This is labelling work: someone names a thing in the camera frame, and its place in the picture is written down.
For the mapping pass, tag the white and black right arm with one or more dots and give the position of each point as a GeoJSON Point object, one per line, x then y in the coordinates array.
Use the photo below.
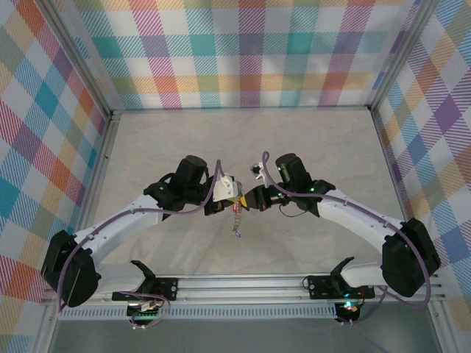
{"type": "Point", "coordinates": [353, 217]}

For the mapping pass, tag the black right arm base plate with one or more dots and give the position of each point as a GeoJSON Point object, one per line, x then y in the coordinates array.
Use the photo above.
{"type": "Point", "coordinates": [320, 287]}

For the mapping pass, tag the aluminium frame post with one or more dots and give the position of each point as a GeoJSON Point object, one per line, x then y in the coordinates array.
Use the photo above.
{"type": "Point", "coordinates": [403, 55]}
{"type": "Point", "coordinates": [77, 59]}

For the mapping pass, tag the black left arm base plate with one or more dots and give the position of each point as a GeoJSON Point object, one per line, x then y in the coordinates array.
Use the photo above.
{"type": "Point", "coordinates": [165, 288]}

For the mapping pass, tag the controller board with lit LED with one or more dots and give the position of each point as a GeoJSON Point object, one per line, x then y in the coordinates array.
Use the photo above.
{"type": "Point", "coordinates": [347, 309]}

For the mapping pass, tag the aluminium frame rail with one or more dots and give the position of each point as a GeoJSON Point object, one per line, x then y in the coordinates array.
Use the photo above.
{"type": "Point", "coordinates": [239, 109]}
{"type": "Point", "coordinates": [103, 158]}
{"type": "Point", "coordinates": [397, 165]}

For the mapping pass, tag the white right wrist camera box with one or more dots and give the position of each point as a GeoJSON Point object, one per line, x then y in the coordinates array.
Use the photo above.
{"type": "Point", "coordinates": [257, 172]}

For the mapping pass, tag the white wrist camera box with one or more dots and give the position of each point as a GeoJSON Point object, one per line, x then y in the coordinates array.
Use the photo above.
{"type": "Point", "coordinates": [257, 172]}
{"type": "Point", "coordinates": [224, 189]}

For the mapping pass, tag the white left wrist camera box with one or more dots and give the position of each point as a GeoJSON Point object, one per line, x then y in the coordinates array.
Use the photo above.
{"type": "Point", "coordinates": [224, 189]}

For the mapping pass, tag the wide aluminium mounting rail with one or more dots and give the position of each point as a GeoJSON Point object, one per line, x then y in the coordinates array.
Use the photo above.
{"type": "Point", "coordinates": [239, 288]}

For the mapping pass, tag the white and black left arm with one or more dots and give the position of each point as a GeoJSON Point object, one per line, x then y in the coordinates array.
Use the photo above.
{"type": "Point", "coordinates": [121, 220]}

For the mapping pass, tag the red plastic key tag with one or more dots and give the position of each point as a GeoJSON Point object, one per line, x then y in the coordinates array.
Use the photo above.
{"type": "Point", "coordinates": [236, 209]}

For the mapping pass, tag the blue plastic key tag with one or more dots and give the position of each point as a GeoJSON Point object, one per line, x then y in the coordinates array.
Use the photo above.
{"type": "Point", "coordinates": [237, 234]}

